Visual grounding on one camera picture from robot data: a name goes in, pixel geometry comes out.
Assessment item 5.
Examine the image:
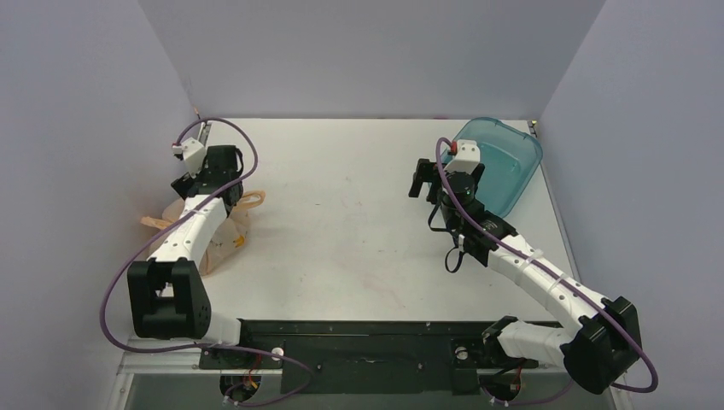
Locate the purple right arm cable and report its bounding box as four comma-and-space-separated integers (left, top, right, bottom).
435, 137, 659, 407

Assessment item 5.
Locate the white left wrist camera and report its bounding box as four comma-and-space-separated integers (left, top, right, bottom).
172, 138, 207, 178

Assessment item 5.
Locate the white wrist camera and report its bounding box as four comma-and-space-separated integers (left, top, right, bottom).
172, 138, 207, 178
444, 139, 481, 175

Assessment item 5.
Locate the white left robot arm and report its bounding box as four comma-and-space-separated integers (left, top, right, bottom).
126, 145, 255, 367

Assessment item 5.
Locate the orange translucent plastic bag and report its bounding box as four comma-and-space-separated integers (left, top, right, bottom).
140, 190, 266, 277

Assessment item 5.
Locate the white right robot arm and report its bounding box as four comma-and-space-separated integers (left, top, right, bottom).
408, 159, 642, 394

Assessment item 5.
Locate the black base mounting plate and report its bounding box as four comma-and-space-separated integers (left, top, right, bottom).
199, 320, 539, 395

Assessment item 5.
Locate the teal plastic tray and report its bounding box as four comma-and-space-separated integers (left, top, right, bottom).
454, 117, 543, 218

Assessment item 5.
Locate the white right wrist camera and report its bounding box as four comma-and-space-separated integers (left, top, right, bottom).
444, 139, 481, 175

